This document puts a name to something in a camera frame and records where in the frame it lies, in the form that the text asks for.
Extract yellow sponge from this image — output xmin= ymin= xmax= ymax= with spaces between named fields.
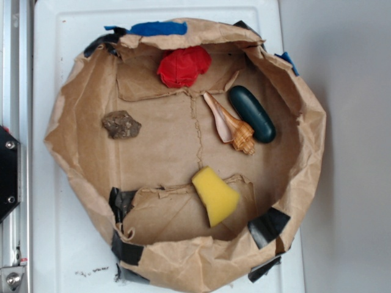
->
xmin=192 ymin=166 xmax=240 ymax=227

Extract dark green oval sponge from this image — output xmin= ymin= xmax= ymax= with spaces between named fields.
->
xmin=228 ymin=85 xmax=276 ymax=143

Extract brown paper bag bin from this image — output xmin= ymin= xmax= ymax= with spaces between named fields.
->
xmin=45 ymin=18 xmax=326 ymax=292

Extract orange spiral seashell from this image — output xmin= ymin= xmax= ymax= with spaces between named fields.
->
xmin=203 ymin=92 xmax=255 ymax=155

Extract brown grey rock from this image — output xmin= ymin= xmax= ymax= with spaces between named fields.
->
xmin=101 ymin=110 xmax=142 ymax=139

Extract red crumpled cloth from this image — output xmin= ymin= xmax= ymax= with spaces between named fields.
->
xmin=156 ymin=46 xmax=212 ymax=88

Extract white plastic tray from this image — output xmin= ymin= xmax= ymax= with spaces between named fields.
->
xmin=32 ymin=0 xmax=307 ymax=293

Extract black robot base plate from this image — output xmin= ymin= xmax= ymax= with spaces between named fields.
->
xmin=0 ymin=126 xmax=21 ymax=223

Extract aluminium frame rail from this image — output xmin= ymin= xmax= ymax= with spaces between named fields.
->
xmin=1 ymin=1 xmax=34 ymax=292

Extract metal corner bracket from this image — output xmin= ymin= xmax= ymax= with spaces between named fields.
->
xmin=0 ymin=266 xmax=28 ymax=293

